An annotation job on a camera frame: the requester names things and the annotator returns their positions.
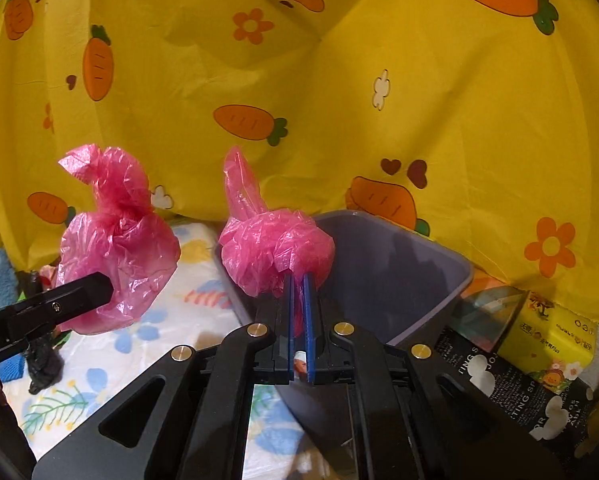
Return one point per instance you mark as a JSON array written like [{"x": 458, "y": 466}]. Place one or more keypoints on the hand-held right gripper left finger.
[{"x": 290, "y": 310}]

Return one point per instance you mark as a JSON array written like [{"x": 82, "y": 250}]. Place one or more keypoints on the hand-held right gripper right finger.
[{"x": 309, "y": 310}]

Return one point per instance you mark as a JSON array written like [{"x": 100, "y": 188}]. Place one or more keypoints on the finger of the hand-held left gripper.
[{"x": 84, "y": 295}]

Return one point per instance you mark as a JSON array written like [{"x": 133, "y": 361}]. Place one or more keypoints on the pink plastic bag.
[
  {"x": 274, "y": 245},
  {"x": 119, "y": 255}
]

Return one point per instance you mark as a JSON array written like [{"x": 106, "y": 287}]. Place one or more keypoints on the black plastic bag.
[{"x": 44, "y": 367}]

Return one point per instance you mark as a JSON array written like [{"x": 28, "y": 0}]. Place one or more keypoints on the grey plastic bin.
[{"x": 394, "y": 280}]

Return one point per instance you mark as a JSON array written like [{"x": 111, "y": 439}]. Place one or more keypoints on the white floral bed sheet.
[{"x": 129, "y": 355}]

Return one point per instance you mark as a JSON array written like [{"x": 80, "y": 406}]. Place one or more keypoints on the glossy printed box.
[{"x": 484, "y": 315}]

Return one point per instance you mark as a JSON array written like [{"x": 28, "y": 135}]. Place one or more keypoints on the black printed box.
[{"x": 484, "y": 385}]

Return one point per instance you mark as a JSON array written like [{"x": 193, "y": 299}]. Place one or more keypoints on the yellow carrot print cloth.
[{"x": 299, "y": 85}]

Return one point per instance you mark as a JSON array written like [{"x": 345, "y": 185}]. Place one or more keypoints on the yellow tissue pack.
[{"x": 554, "y": 345}]

